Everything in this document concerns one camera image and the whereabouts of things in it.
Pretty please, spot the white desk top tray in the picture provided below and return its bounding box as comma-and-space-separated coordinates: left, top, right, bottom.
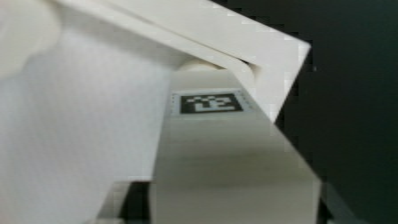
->
0, 0, 308, 224

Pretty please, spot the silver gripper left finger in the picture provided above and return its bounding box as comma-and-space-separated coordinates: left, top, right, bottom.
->
93, 180, 150, 224

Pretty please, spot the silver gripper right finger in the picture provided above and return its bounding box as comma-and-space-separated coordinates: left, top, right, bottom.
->
315, 192, 355, 224

